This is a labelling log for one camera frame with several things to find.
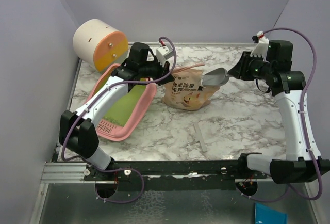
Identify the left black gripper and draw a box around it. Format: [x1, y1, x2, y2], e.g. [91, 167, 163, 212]
[139, 55, 175, 86]

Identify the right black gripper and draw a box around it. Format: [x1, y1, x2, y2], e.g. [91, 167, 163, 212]
[228, 51, 273, 81]

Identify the metal litter scoop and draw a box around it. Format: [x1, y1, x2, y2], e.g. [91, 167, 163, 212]
[202, 68, 230, 87]

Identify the beige cat litter bag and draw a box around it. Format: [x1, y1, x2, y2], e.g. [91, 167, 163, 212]
[161, 63, 220, 111]

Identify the clear bag sealing clip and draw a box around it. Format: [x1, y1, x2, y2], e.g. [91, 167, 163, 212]
[193, 123, 207, 152]

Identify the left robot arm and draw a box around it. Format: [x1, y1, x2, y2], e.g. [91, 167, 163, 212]
[59, 42, 177, 180]

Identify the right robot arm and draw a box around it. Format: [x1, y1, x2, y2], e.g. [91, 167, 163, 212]
[228, 36, 329, 184]

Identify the pink litter box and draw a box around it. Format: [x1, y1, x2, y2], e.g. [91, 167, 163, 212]
[79, 63, 157, 142]

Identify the cream orange cylindrical container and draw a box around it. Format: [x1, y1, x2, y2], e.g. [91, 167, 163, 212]
[72, 19, 128, 73]

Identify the blue plastic object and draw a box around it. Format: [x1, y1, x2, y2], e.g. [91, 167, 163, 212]
[255, 203, 287, 224]

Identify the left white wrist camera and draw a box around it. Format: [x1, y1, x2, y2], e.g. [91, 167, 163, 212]
[156, 46, 174, 67]

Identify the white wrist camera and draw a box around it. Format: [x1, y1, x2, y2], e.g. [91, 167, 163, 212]
[156, 46, 174, 67]
[250, 31, 269, 59]

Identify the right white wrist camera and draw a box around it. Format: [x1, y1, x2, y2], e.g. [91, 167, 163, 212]
[250, 31, 269, 59]

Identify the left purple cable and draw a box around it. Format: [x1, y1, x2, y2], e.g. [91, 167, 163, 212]
[59, 37, 177, 204]

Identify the purple cable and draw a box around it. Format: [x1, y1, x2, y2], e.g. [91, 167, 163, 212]
[59, 37, 177, 204]
[251, 27, 323, 203]

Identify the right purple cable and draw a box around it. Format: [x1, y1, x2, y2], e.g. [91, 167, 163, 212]
[251, 27, 323, 203]

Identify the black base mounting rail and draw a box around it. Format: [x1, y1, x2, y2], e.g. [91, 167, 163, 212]
[85, 160, 266, 191]

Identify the aluminium frame rail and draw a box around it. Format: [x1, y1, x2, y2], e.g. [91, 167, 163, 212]
[41, 162, 86, 184]

